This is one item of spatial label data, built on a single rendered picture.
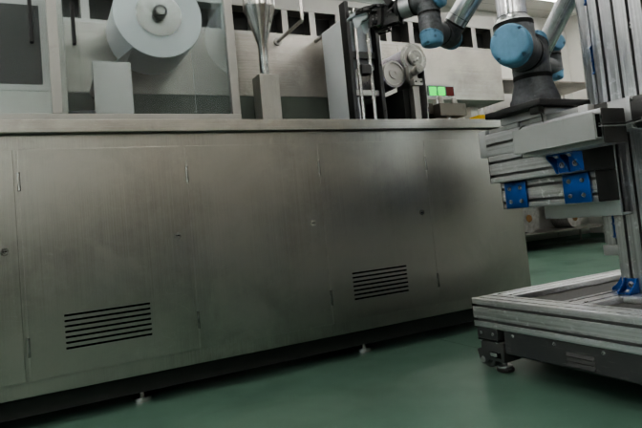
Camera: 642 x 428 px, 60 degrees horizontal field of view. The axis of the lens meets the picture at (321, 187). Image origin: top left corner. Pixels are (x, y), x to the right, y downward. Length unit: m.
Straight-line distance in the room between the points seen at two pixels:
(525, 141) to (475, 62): 1.83
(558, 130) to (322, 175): 0.87
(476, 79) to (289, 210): 1.77
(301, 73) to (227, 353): 1.44
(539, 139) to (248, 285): 1.04
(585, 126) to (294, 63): 1.62
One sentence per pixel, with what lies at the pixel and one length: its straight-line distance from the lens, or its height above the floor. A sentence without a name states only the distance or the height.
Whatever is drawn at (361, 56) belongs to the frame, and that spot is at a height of 1.21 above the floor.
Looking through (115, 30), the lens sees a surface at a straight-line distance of 2.02.
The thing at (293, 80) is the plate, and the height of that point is 1.22.
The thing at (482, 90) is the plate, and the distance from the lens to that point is 3.44.
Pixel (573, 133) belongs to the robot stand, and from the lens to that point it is 1.56.
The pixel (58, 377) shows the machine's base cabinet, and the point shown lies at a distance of 1.87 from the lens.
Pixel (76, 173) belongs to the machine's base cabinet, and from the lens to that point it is 1.85.
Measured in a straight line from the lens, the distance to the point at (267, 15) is 2.50.
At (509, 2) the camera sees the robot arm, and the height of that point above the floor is 1.11.
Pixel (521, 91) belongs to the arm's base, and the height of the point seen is 0.86.
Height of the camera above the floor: 0.52
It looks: 3 degrees up
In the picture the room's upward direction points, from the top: 5 degrees counter-clockwise
